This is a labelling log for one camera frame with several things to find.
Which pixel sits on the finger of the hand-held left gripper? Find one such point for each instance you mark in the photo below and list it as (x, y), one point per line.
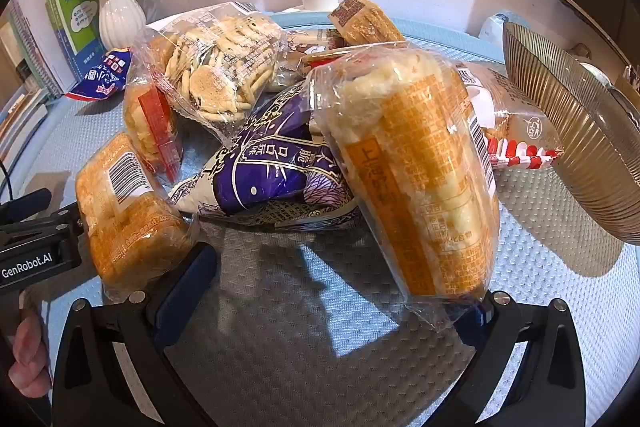
(67, 216)
(27, 203)

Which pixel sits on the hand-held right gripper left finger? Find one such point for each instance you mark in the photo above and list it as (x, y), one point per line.
(186, 287)

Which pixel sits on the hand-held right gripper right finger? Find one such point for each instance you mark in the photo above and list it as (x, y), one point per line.
(467, 332)

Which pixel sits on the large orange rice cracker packet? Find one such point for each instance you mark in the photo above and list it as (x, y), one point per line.
(425, 167)

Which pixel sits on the brown wicker basket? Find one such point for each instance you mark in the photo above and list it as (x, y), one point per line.
(570, 132)

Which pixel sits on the person's left hand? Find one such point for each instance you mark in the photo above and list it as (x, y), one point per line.
(30, 357)

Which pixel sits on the light blue textured mat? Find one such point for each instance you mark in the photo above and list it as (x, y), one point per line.
(300, 307)

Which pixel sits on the red label cracker packet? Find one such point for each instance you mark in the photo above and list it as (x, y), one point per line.
(150, 127)

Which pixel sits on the blue red snack packet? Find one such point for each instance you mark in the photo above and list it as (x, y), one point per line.
(107, 77)

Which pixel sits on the purple white snack bag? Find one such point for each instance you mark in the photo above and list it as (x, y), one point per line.
(270, 167)

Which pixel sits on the row of upright books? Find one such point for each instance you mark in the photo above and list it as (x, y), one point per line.
(35, 37)

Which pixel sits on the green cover book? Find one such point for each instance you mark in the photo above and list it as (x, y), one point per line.
(75, 17)

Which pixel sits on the white ribbed vase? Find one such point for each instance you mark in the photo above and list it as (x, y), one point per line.
(121, 19)

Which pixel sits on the red white striped snack packet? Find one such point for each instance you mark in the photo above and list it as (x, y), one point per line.
(515, 127)

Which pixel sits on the clear bag of round biscuits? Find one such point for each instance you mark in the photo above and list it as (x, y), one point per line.
(220, 67)

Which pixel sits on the brown white snack packet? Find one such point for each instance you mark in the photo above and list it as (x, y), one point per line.
(310, 44)

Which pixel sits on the white plastic bag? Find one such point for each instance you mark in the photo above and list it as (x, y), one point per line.
(492, 27)

